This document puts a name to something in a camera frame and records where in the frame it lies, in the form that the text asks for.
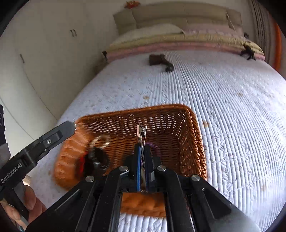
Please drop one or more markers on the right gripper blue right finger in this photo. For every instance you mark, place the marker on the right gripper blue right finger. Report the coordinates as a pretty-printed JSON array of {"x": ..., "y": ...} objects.
[{"x": 191, "y": 203}]

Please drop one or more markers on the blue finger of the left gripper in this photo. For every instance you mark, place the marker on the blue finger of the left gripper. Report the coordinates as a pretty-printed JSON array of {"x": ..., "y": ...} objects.
[{"x": 36, "y": 150}]

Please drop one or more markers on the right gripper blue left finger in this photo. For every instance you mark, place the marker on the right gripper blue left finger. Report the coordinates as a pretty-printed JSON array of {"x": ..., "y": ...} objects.
[{"x": 93, "y": 204}]

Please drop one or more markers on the black hair claw clip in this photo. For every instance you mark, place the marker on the black hair claw clip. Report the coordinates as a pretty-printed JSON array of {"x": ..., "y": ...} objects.
[{"x": 96, "y": 162}]

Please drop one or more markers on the metal alligator hair clip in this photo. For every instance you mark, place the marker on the metal alligator hair clip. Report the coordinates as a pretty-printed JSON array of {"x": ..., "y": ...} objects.
[{"x": 141, "y": 135}]

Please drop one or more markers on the red cord tassel charm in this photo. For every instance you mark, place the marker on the red cord tassel charm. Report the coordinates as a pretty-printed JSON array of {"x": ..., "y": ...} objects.
[{"x": 82, "y": 167}]

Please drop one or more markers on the person's left hand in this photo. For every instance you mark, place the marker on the person's left hand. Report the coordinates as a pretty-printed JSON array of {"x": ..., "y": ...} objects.
[{"x": 32, "y": 203}]

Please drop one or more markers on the brown wicker basket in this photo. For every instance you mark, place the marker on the brown wicker basket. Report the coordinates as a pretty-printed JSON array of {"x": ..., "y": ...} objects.
[{"x": 172, "y": 132}]

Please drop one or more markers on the white built-in wardrobe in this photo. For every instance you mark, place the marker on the white built-in wardrobe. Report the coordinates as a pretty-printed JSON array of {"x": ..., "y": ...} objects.
[{"x": 49, "y": 52}]

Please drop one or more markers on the lavender quilted bedspread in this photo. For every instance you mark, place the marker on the lavender quilted bedspread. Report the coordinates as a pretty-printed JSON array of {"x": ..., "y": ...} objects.
[{"x": 217, "y": 115}]

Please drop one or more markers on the dark wooden hairbrush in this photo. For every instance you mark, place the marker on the dark wooden hairbrush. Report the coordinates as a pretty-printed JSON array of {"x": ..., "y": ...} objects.
[{"x": 160, "y": 59}]

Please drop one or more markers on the folded yellow pink quilts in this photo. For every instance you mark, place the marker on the folded yellow pink quilts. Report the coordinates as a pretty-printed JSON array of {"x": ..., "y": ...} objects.
[{"x": 172, "y": 42}]

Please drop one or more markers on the small black tripod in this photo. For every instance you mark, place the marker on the small black tripod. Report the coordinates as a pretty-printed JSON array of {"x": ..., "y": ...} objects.
[{"x": 248, "y": 53}]

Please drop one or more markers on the orange plush toy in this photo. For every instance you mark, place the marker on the orange plush toy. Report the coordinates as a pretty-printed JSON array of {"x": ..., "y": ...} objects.
[{"x": 131, "y": 4}]

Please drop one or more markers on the cream floral pillow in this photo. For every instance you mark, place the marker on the cream floral pillow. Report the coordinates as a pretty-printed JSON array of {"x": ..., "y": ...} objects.
[{"x": 146, "y": 32}]

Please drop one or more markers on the pink pillow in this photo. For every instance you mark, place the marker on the pink pillow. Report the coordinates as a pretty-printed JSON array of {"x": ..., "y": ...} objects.
[{"x": 211, "y": 28}]

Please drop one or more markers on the grey orange curtain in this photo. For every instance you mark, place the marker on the grey orange curtain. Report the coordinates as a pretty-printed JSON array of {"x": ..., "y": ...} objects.
[{"x": 269, "y": 37}]

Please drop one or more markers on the beige padded headboard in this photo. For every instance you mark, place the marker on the beige padded headboard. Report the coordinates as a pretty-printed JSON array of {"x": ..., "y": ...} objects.
[{"x": 177, "y": 13}]

